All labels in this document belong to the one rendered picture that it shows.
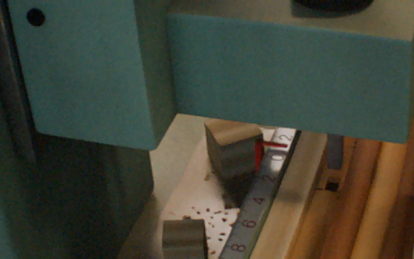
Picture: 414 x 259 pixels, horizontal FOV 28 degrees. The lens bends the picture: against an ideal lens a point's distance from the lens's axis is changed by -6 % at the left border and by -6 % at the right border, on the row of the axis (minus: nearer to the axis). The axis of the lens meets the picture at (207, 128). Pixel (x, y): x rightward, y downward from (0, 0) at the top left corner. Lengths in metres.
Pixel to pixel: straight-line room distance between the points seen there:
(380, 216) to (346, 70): 0.10
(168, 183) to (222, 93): 0.29
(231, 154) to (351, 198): 0.26
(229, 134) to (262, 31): 0.30
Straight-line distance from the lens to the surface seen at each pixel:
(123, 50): 0.44
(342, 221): 0.48
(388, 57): 0.44
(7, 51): 0.47
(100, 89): 0.46
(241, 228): 0.48
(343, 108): 0.46
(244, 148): 0.74
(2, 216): 0.52
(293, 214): 0.50
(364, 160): 0.53
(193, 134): 0.81
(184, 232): 0.66
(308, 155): 0.54
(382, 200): 0.51
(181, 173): 0.77
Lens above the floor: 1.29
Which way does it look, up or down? 37 degrees down
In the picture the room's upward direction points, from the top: 6 degrees counter-clockwise
